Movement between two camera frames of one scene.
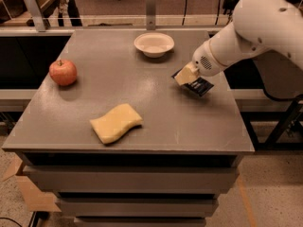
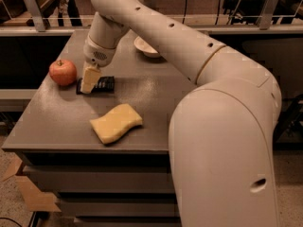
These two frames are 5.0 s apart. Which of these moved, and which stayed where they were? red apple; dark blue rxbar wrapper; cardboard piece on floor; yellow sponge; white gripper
Moved: dark blue rxbar wrapper; white gripper
Stayed: yellow sponge; cardboard piece on floor; red apple
